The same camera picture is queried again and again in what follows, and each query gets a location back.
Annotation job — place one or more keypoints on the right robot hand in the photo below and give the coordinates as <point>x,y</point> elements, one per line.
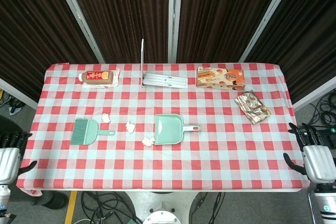
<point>319,162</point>

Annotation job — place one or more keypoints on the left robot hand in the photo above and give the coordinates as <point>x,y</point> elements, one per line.
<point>9,163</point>

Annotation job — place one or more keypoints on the green hand brush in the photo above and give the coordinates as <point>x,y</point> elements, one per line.
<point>82,132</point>

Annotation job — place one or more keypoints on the white paper scrap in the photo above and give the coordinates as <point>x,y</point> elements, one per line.
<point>106,118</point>
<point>130,127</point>
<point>147,141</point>

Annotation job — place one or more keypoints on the green dustpan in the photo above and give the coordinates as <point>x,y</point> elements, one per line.
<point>168,129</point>

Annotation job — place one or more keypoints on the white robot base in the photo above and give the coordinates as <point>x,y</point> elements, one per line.
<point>162,208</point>

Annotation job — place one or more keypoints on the metal stand bracket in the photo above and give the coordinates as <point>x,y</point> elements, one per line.
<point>165,80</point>

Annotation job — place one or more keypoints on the black power strip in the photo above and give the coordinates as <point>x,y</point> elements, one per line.
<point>329,136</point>

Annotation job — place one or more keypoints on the black chair seat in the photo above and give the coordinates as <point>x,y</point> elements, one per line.
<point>10,124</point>

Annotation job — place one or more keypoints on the gold foil snack packet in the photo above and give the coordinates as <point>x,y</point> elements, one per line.
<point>252,107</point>

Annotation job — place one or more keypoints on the brown bottle red label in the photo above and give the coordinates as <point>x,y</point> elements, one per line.
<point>97,76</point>

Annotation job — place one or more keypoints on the dark ribbed partition panel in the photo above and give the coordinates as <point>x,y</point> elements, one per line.
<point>31,30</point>
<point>223,11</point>
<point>309,37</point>
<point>123,11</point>

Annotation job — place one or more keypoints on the orange biscuit box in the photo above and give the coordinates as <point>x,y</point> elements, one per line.
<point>220,78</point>

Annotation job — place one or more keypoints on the white plastic packet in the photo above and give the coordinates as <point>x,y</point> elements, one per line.
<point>115,83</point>

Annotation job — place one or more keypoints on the red checkered tablecloth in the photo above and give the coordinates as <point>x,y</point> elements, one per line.
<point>162,166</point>

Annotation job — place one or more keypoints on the white partition rail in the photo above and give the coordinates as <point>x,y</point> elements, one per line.
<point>18,93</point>
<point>315,93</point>

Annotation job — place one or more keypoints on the white partition post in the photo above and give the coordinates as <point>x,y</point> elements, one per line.
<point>174,16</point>
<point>267,16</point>
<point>78,16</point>

